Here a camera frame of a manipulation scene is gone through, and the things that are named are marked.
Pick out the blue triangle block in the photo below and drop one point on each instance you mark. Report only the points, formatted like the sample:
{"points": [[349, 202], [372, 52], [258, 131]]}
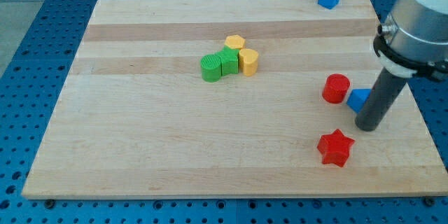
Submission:
{"points": [[357, 98]]}

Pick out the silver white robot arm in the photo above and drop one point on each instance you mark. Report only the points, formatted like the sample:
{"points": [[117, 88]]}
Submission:
{"points": [[411, 42]]}

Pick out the light wooden board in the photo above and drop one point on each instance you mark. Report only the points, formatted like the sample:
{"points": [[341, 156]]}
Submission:
{"points": [[135, 120]]}

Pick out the green star block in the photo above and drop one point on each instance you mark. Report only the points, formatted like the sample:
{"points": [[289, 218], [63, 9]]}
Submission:
{"points": [[229, 61]]}

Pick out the red star block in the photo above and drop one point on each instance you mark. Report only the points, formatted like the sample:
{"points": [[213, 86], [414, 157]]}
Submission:
{"points": [[335, 148]]}

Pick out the yellow heart block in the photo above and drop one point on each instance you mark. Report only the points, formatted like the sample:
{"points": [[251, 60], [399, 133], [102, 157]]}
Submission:
{"points": [[248, 61]]}

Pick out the green cylinder block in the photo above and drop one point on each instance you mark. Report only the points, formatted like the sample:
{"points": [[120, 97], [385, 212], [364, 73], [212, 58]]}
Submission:
{"points": [[211, 68]]}

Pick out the red cylinder block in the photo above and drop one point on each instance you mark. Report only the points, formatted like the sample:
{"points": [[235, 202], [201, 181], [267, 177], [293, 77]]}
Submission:
{"points": [[336, 88]]}

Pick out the yellow pentagon block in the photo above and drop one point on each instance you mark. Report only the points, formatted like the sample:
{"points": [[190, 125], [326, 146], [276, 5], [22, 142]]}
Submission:
{"points": [[235, 42]]}

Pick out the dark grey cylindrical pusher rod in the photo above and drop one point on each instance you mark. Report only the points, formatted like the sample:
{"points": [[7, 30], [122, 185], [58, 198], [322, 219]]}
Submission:
{"points": [[384, 92]]}

